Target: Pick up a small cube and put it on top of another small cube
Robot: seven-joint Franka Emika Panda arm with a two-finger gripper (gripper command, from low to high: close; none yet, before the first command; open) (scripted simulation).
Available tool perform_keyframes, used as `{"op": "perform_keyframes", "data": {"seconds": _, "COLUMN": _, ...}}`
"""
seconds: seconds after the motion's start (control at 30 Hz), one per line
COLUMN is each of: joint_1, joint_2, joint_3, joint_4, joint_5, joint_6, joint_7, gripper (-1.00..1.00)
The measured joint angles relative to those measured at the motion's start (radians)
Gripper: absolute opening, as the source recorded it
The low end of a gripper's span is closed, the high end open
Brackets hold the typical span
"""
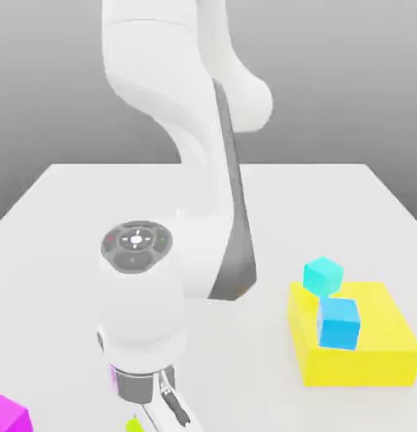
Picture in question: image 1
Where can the small blue cube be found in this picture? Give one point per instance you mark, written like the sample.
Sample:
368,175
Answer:
340,325

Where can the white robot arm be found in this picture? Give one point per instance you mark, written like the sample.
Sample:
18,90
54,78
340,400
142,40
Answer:
144,303

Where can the small magenta cube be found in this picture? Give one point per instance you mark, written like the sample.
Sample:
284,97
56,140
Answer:
7,416

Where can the small lime cube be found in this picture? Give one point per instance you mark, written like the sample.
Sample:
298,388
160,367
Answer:
133,426

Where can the small cyan cube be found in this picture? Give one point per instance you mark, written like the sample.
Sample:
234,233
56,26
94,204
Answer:
321,275

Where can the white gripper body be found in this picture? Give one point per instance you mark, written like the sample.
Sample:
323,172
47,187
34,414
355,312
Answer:
163,423

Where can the large yellow box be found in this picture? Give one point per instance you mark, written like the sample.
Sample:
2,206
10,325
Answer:
380,337

